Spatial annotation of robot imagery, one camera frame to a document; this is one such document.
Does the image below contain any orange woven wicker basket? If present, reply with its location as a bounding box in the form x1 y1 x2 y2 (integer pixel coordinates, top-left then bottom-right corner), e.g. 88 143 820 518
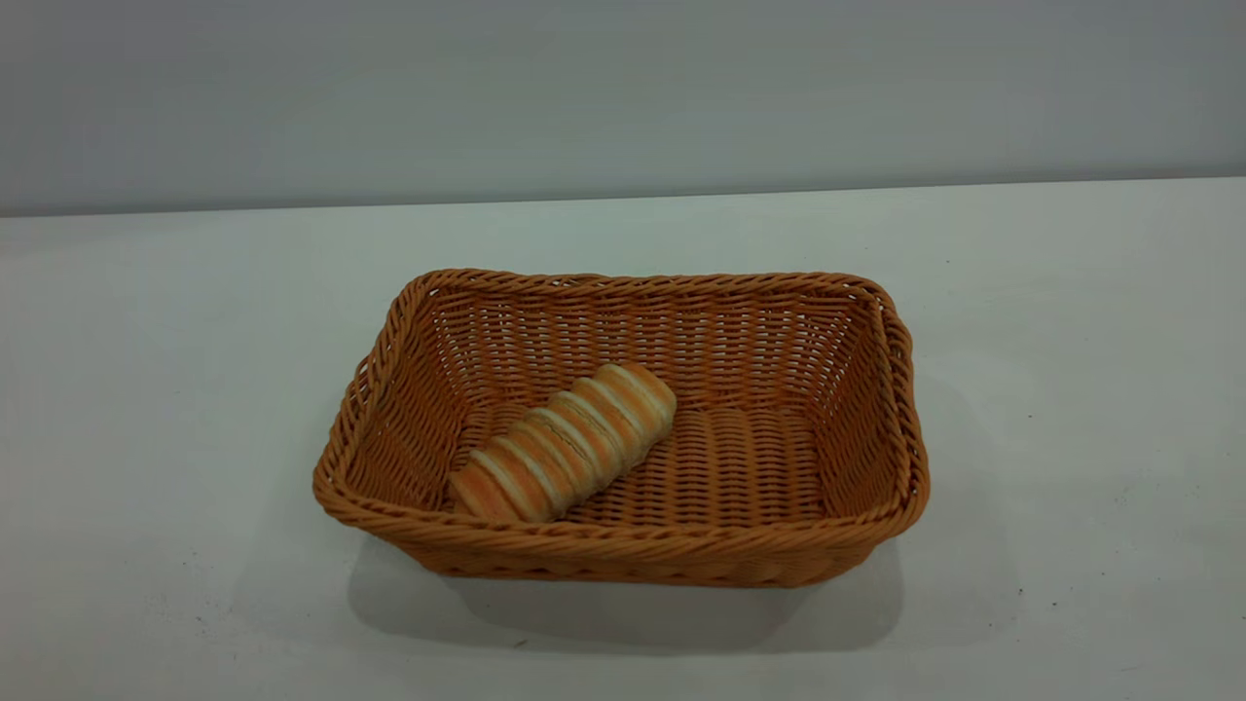
313 268 931 588

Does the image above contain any striped orange bread roll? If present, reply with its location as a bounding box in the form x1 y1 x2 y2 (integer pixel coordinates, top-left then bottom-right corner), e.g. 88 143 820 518
450 363 678 525

